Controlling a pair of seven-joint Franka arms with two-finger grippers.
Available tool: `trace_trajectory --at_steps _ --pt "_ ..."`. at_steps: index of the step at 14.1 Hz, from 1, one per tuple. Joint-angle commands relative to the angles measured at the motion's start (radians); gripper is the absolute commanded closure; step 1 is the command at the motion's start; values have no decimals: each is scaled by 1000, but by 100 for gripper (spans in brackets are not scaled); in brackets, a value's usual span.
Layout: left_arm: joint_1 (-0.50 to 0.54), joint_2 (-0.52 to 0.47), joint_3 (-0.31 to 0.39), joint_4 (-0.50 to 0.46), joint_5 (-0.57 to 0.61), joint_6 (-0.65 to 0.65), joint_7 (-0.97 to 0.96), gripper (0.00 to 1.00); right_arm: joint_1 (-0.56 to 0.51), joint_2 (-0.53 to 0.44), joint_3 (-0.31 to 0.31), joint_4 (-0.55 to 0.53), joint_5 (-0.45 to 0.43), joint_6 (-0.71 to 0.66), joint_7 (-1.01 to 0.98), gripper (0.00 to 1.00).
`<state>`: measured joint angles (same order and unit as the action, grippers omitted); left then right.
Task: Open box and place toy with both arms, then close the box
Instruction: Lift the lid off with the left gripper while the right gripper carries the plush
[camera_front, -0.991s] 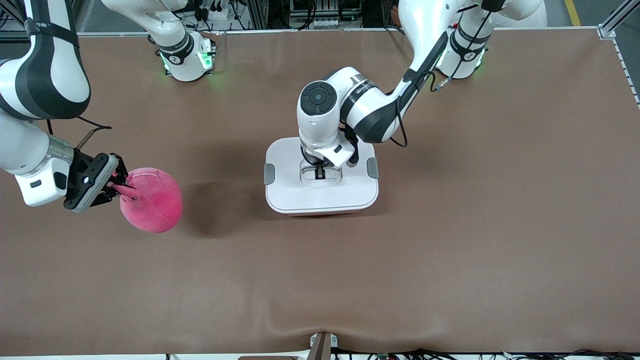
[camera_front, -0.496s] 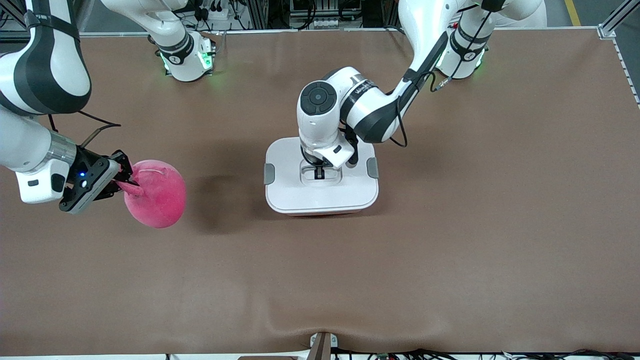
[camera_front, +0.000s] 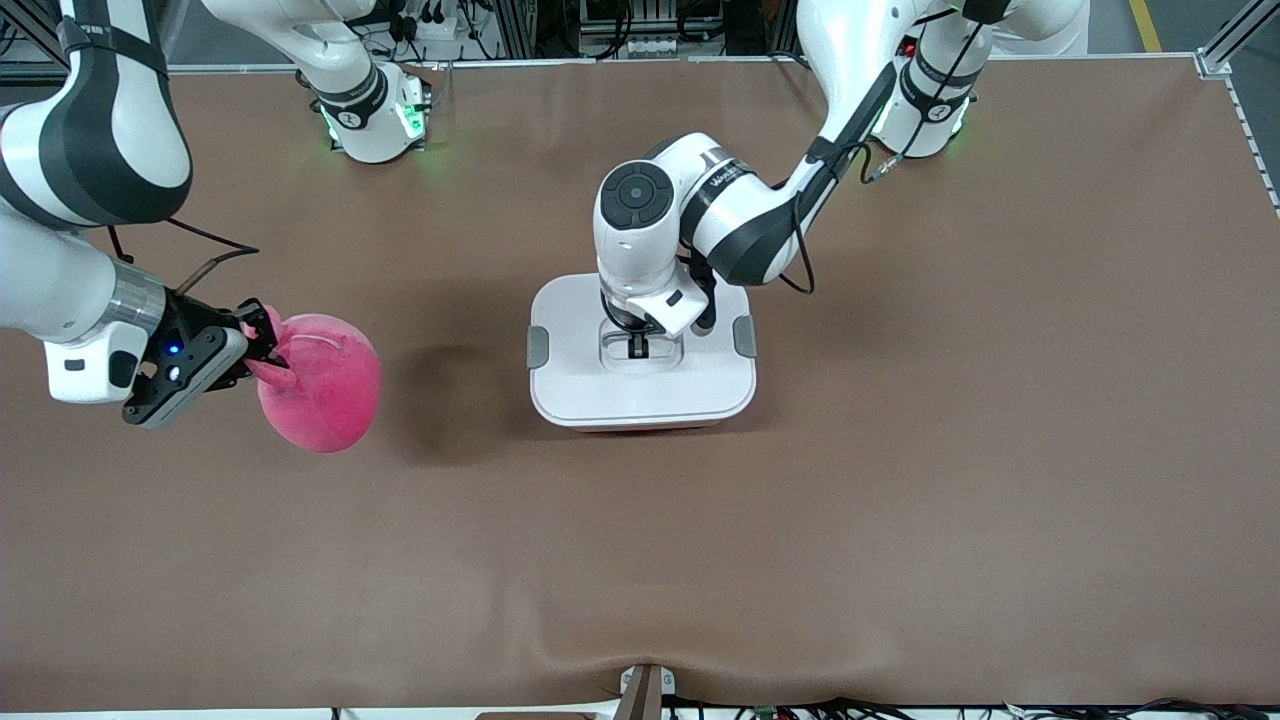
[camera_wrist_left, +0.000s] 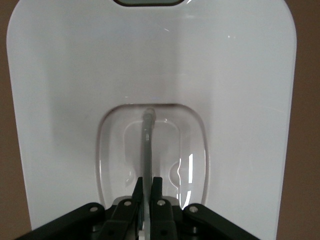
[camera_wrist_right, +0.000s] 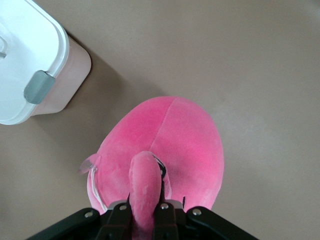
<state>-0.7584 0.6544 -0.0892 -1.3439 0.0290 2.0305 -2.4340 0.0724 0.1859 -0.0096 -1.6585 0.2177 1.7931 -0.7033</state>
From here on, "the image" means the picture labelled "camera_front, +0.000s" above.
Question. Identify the silver table edge rail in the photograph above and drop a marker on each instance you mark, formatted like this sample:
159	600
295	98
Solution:
520	63

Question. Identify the white box lid grey clips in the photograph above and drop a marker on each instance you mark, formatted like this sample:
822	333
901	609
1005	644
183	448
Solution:
580	390

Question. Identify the pink plastic storage box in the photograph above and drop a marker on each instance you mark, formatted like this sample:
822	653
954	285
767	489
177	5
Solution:
640	429

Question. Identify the brown table mat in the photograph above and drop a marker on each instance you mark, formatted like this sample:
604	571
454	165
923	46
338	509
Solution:
640	560

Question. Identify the grey slotted metal bracket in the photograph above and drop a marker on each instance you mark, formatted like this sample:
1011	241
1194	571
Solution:
650	45

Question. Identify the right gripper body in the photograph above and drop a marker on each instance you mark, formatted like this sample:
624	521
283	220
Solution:
197	317

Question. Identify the white power strip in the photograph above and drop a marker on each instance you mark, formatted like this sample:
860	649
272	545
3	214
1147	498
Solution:
440	25

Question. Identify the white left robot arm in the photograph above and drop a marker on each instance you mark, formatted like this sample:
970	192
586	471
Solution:
740	215

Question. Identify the metal table clamp bracket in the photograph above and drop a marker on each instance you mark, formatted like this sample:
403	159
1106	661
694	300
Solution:
640	695

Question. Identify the pink plush toy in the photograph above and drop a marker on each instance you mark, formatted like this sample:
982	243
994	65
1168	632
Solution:
330	390

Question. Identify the aluminium frame strut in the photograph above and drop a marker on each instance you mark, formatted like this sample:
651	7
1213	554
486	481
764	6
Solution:
1240	30

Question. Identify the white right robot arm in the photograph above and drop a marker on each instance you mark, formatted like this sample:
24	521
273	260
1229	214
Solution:
120	140

